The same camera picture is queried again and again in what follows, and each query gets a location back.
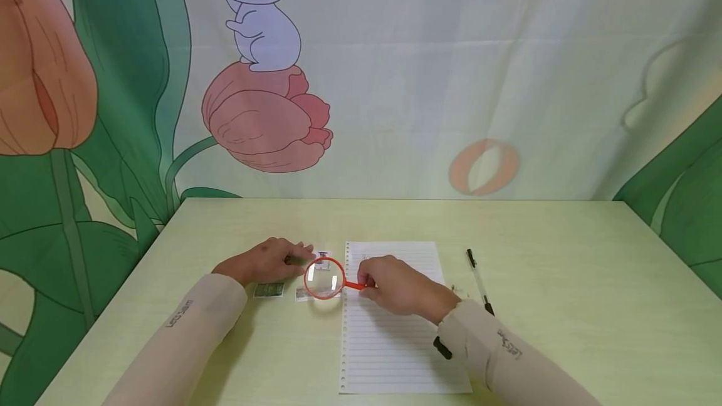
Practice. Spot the person's left fingers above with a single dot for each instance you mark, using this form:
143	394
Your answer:
307	245

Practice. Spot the person's left hand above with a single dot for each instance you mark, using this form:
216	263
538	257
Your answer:
260	261

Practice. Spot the black wrist band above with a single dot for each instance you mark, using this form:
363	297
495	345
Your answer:
442	348

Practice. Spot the person's left thumb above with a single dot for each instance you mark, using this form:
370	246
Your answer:
292	271

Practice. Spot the red magnifying glass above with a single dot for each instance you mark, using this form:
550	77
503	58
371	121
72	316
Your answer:
352	285

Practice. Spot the white stamp with figure print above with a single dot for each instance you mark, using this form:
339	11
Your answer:
322	263

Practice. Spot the pale pinkish grey stamp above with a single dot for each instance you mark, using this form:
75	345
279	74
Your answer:
303	294

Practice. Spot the clear pen with black cap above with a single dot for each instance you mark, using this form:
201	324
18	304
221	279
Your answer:
479	281

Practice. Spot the person's right index finger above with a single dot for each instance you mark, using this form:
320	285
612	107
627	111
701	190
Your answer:
368	269

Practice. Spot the white lined paper sheet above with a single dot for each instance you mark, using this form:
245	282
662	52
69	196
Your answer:
395	356

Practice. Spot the person's right hand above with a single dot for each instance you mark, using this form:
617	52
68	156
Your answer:
401	287

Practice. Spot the dark green stamp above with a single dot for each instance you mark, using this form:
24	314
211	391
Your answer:
269	290

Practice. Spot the person's left index finger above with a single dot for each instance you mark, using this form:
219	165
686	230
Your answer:
300	252

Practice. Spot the person's right thumb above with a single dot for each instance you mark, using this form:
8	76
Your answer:
371	294

